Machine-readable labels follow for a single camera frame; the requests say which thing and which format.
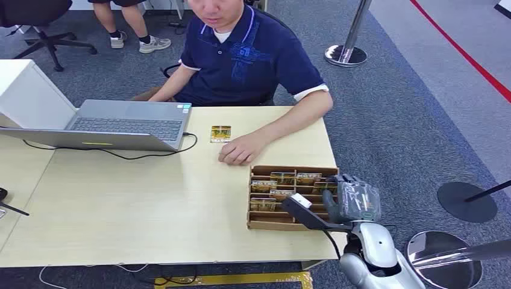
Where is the person's left hand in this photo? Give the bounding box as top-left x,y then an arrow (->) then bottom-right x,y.
218,134 -> 269,167

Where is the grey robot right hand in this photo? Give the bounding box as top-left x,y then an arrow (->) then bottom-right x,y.
322,173 -> 382,225

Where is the hotel key card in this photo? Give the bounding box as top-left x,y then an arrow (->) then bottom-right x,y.
269,189 -> 297,201
270,172 -> 296,186
210,125 -> 233,145
249,197 -> 277,212
250,180 -> 278,194
312,181 -> 339,196
296,172 -> 322,186

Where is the wooden card holder box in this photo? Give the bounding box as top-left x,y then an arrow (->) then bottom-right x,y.
246,165 -> 340,232

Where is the standing person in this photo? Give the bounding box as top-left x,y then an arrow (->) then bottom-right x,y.
87,0 -> 172,55

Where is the grey laptop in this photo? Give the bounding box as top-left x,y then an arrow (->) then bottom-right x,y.
0,99 -> 192,153

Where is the yellow floor tape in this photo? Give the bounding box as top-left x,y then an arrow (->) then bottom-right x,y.
153,271 -> 314,289

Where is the white box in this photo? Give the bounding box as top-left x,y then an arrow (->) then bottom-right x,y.
0,58 -> 79,131

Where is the black office chair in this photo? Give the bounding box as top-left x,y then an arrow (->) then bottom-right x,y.
0,0 -> 99,73

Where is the black desk object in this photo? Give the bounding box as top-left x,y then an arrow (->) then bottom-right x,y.
0,187 -> 31,219

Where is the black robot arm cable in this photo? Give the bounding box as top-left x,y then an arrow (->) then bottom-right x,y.
320,229 -> 343,261

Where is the chrome stanchion post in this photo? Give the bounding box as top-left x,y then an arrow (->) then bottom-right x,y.
404,230 -> 511,289
324,0 -> 373,68

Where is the black base stanchion post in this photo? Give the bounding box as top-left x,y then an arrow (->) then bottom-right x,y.
436,179 -> 511,224

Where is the black laptop cable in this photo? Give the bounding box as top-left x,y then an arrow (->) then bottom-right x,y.
22,132 -> 199,161

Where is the white floor cable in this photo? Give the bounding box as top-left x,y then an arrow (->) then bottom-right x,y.
38,263 -> 151,289

